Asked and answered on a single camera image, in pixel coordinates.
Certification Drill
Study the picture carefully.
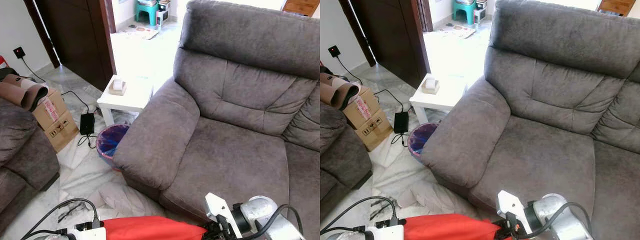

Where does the cardboard box with red label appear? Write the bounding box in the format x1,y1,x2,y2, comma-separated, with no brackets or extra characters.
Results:
31,88,80,153
342,87,394,152

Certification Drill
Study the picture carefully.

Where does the waste bin with blue liner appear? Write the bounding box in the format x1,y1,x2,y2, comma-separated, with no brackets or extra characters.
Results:
96,123,132,170
407,122,442,158

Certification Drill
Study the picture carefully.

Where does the white crumpled cloth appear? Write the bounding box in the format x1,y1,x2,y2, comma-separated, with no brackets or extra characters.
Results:
97,181,153,217
397,179,453,210

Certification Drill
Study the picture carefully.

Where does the brown rolled mat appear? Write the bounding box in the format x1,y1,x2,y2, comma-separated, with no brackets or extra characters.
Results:
320,72,361,111
0,74,49,112

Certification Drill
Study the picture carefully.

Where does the teal plastic stool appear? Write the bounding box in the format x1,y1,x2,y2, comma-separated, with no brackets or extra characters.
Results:
135,0,160,27
452,0,476,26

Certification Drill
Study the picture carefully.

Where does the dark brown wooden door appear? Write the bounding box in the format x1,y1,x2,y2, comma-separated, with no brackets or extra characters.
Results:
24,0,117,92
338,0,432,89

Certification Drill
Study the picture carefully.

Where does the large grey fabric sofa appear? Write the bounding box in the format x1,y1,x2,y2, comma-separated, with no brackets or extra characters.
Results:
112,0,321,231
420,0,640,236

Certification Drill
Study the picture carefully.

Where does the patterned doormat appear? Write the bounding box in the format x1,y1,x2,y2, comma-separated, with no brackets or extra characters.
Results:
119,26,160,41
439,24,477,39

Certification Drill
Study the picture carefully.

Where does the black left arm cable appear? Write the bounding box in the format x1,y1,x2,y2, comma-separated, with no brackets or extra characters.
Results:
320,195,401,236
20,198,102,240

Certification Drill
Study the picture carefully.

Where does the brown wooden dresser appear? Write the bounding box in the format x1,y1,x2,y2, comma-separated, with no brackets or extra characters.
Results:
282,0,321,18
597,0,638,17

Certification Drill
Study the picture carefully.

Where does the small tissue box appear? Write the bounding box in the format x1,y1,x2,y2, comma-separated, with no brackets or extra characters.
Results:
421,76,440,95
108,78,127,96

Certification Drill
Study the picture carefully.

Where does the black power adapter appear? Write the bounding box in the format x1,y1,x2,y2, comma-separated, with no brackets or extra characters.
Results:
394,111,409,134
80,113,96,136

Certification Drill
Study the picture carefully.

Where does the red pillow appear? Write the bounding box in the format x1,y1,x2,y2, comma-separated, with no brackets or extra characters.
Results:
403,213,503,240
102,216,208,240

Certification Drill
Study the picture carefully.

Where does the white side table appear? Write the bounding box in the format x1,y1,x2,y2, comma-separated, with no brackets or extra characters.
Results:
409,74,468,125
96,75,154,127

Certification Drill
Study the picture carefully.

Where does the small grey fabric sofa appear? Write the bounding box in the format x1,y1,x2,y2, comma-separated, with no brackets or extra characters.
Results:
320,102,373,221
0,97,61,233

